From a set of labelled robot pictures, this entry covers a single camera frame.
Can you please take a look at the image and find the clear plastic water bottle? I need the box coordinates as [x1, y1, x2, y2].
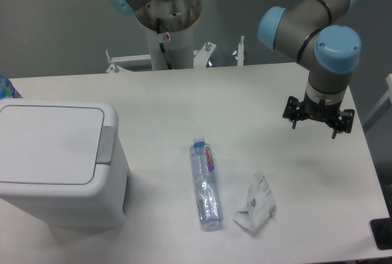
[189, 137, 224, 232]

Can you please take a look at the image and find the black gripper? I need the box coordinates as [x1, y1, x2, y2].
[282, 94, 355, 139]

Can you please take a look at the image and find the black table corner clamp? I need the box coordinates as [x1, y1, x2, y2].
[370, 217, 391, 251]

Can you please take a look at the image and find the white metal frame bracket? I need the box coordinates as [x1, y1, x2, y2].
[105, 42, 217, 74]

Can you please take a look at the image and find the white clamp bracket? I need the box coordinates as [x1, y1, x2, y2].
[232, 35, 246, 66]

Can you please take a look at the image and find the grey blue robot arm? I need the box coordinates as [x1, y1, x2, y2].
[258, 0, 361, 137]

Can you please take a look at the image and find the blue bottle at edge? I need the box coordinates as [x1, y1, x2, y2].
[0, 74, 22, 99]

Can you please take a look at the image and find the white trash can lid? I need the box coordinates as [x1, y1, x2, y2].
[1, 105, 104, 184]

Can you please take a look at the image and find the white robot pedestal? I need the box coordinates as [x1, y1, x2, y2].
[146, 28, 194, 70]

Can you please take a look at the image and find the white frame at right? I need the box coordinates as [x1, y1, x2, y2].
[363, 74, 391, 132]

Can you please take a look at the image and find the black pedestal cable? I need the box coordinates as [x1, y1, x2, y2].
[155, 17, 172, 70]

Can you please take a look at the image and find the white trash can body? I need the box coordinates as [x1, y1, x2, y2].
[1, 99, 130, 228]

